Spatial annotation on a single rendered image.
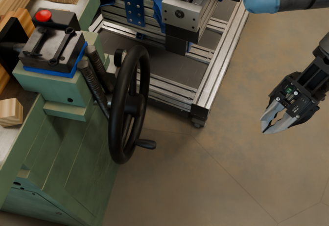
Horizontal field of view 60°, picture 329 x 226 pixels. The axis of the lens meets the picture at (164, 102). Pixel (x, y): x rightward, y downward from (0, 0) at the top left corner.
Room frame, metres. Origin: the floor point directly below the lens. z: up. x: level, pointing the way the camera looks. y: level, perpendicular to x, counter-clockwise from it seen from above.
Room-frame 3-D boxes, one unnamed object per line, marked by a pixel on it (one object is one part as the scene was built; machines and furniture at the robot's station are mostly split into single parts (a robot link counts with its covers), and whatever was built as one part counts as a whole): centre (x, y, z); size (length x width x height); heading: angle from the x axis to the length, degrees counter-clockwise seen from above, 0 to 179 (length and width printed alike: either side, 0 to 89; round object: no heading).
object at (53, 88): (0.40, 0.22, 0.91); 0.15 x 0.14 x 0.09; 169
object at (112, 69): (0.66, 0.22, 0.58); 0.12 x 0.08 x 0.08; 79
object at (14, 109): (0.28, 0.30, 0.92); 0.04 x 0.04 x 0.03; 13
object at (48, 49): (0.41, 0.22, 0.99); 0.13 x 0.11 x 0.06; 169
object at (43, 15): (0.44, 0.24, 1.02); 0.03 x 0.03 x 0.01
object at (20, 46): (0.42, 0.29, 0.95); 0.09 x 0.07 x 0.09; 169
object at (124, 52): (0.64, 0.15, 0.65); 0.06 x 0.04 x 0.08; 169
